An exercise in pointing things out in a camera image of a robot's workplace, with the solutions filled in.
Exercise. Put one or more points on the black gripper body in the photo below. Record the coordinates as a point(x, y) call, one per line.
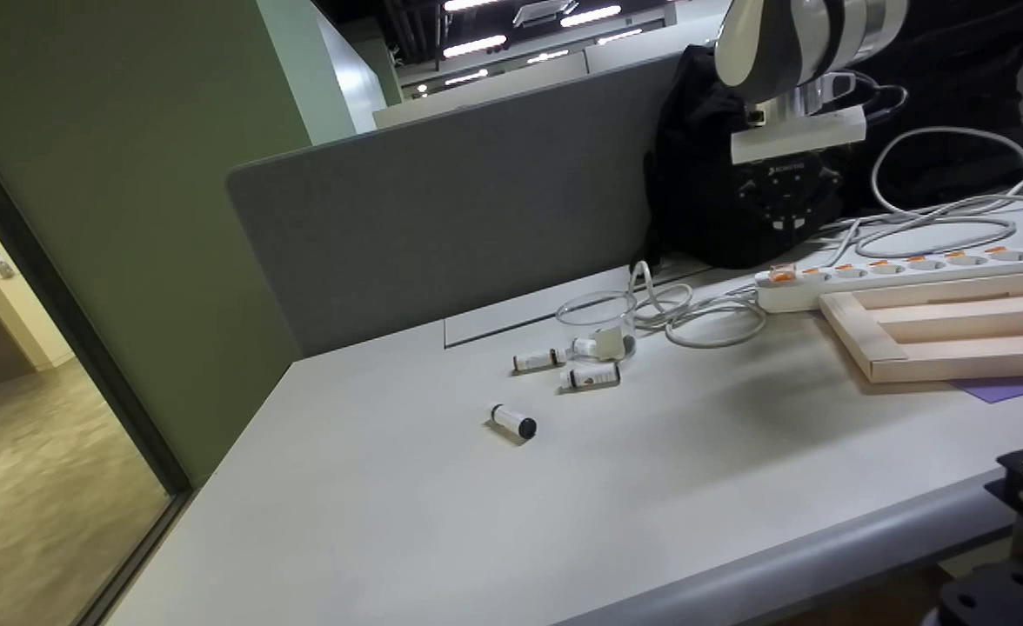
point(790, 201)

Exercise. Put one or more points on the white power strip orange switches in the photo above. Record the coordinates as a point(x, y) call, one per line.
point(882, 275)

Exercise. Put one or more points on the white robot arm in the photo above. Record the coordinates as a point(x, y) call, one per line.
point(813, 35)

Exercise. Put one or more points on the black backpack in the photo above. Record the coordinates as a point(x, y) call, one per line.
point(696, 175)
point(964, 71)

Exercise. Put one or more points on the clear plastic cup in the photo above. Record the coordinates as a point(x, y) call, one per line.
point(587, 309)

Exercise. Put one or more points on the white labelled tube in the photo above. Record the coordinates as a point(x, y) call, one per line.
point(534, 359)
point(593, 376)
point(512, 423)

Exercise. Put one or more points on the ceiling light strip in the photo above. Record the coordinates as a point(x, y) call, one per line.
point(589, 14)
point(473, 47)

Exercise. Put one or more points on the purple paper sheet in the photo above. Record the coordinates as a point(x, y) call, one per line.
point(1021, 392)

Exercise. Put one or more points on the grey desk partition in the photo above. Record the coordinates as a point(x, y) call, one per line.
point(477, 195)

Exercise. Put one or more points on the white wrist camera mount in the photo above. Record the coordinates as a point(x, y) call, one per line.
point(796, 138)

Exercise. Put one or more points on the light wooden frame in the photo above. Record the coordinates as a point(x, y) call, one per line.
point(942, 349)

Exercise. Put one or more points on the black door frame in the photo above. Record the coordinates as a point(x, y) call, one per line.
point(95, 385)

